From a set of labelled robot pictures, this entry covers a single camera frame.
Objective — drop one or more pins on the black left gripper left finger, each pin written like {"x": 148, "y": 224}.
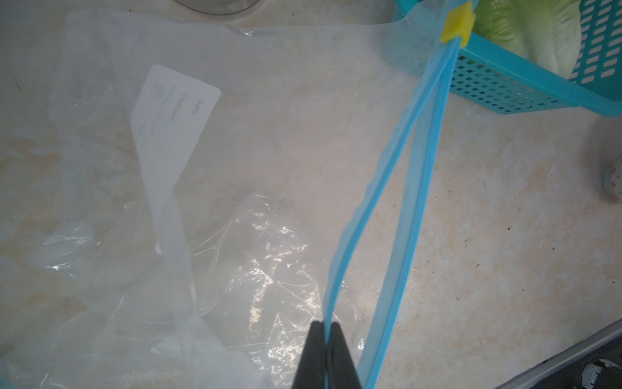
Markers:
{"x": 312, "y": 369}

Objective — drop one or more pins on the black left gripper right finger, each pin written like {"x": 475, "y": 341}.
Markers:
{"x": 341, "y": 371}

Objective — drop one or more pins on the clear zipper bag blue seal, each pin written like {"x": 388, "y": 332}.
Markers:
{"x": 180, "y": 201}

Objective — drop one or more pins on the chinese cabbage front pale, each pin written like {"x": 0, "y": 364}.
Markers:
{"x": 546, "y": 33}

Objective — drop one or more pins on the teal plastic basket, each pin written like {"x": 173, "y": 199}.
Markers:
{"x": 503, "y": 82}

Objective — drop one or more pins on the silver metal cup stand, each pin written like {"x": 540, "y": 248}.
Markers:
{"x": 218, "y": 7}

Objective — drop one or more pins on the aluminium rail frame front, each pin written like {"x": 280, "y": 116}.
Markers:
{"x": 591, "y": 363}

